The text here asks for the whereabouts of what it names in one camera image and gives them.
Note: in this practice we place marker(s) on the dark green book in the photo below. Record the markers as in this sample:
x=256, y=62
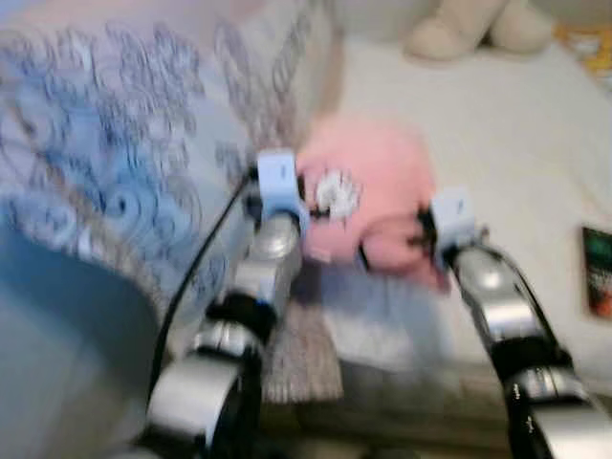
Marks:
x=598, y=268

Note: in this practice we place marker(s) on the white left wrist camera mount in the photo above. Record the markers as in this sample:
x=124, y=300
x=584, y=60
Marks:
x=279, y=182

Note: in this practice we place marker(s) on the grey quilted mattress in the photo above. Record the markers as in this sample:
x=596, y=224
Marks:
x=402, y=402

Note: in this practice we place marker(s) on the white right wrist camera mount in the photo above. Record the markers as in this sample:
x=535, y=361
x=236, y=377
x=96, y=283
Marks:
x=451, y=220

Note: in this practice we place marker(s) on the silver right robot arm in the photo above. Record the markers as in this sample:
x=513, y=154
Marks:
x=497, y=306

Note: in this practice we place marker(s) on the pink pillow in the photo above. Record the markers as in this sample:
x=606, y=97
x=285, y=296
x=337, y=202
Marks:
x=382, y=182

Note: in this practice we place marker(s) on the grey swirl patterned blanket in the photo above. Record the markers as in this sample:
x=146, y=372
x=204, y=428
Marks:
x=115, y=153

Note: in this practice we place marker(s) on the beige plush toy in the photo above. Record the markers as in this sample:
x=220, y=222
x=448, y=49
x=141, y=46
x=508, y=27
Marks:
x=449, y=33

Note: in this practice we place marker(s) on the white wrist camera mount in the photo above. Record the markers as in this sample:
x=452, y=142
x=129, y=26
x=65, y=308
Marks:
x=451, y=220
x=279, y=182

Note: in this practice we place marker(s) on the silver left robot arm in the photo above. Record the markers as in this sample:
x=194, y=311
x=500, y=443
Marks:
x=268, y=258

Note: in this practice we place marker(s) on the white bed sheet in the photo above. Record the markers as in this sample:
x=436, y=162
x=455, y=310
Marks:
x=507, y=143

